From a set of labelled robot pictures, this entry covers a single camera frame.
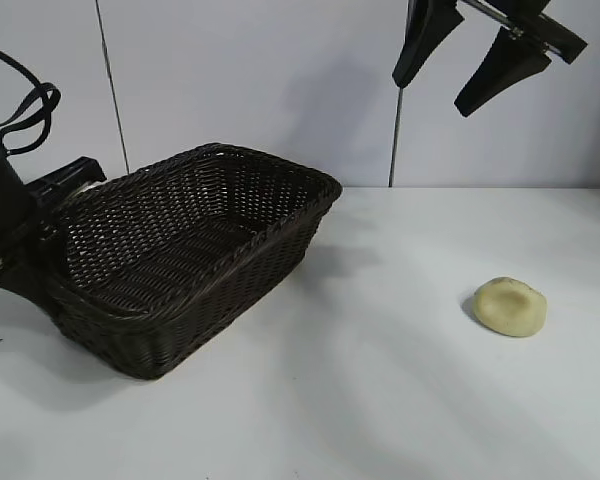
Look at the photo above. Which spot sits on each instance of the dark brown woven basket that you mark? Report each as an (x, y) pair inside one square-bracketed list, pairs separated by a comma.
[(180, 300)]

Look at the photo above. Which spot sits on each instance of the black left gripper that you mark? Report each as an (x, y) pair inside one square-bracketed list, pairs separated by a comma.
[(5, 200)]

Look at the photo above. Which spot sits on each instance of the pale yellow egg yolk pastry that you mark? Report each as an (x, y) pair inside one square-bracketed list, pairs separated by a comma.
[(505, 307)]

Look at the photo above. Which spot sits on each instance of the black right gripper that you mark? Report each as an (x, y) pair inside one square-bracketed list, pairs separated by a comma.
[(555, 35)]

